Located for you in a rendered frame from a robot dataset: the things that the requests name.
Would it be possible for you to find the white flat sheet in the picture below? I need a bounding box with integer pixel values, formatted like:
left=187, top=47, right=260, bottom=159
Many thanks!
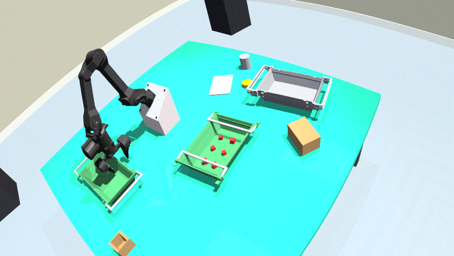
left=209, top=75, right=234, bottom=95

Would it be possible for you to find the green plastic tray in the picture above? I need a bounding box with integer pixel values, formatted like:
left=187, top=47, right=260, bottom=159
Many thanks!
left=172, top=110, right=260, bottom=185

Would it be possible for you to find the tan rectangular block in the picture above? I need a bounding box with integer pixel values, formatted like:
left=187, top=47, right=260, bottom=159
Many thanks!
left=287, top=117, right=321, bottom=156

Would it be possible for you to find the brown open-top box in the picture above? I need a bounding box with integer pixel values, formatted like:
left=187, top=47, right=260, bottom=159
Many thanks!
left=109, top=231, right=136, bottom=256

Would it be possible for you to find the yellow cylinder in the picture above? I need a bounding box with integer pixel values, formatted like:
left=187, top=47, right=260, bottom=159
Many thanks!
left=242, top=79, right=252, bottom=88

